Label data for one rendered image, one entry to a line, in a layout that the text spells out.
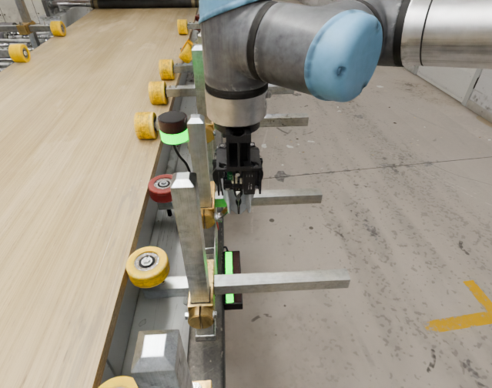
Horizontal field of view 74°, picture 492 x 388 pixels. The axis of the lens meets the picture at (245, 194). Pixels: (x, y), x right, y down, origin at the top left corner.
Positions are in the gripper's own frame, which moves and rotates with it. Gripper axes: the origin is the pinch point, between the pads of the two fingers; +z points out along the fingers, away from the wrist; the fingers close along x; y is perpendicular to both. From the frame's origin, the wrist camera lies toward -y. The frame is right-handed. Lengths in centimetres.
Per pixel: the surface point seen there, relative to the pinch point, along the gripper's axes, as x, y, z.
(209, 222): -6.8, -10.4, 14.2
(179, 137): -11.5, -12.3, -8.7
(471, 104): 238, -243, 94
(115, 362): -28.2, 14.2, 32.2
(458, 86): 236, -268, 86
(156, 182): -20.2, -19.8, 8.2
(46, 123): -62, -55, 9
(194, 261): -8.1, 11.8, 1.8
